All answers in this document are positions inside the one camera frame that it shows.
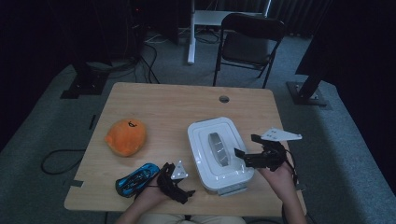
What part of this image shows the orange plush toy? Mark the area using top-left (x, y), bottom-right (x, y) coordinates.
top-left (105, 119), bottom-right (148, 158)

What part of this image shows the black folding chair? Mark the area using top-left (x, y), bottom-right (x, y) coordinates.
top-left (212, 12), bottom-right (286, 89)

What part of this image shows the translucent grey storage box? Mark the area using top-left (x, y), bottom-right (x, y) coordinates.
top-left (204, 181), bottom-right (250, 197)

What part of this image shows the white container lid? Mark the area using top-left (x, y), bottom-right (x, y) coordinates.
top-left (187, 116), bottom-right (255, 196)

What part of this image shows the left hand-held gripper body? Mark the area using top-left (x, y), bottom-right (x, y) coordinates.
top-left (157, 160), bottom-right (190, 199)

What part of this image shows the black floor cables bundle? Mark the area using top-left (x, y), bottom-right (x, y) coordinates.
top-left (106, 43), bottom-right (162, 85)

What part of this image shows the blue toy car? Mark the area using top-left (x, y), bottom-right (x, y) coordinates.
top-left (115, 162), bottom-right (161, 198)

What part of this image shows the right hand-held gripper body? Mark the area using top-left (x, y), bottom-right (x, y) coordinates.
top-left (247, 127), bottom-right (303, 172)

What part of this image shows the person's right hand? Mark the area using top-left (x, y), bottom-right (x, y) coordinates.
top-left (258, 162), bottom-right (297, 202)

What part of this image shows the black floor cable loop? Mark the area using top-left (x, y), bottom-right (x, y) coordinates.
top-left (40, 148), bottom-right (87, 175)

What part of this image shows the black computer tower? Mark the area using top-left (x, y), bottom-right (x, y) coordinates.
top-left (124, 0), bottom-right (148, 60)

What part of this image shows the black stand base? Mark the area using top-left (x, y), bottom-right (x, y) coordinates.
top-left (60, 62), bottom-right (110, 100)
top-left (286, 62), bottom-right (332, 110)

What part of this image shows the right hand-held gripper cable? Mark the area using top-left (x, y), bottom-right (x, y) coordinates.
top-left (283, 148), bottom-right (301, 190)

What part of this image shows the person's left hand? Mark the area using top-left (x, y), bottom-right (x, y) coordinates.
top-left (134, 185), bottom-right (171, 216)

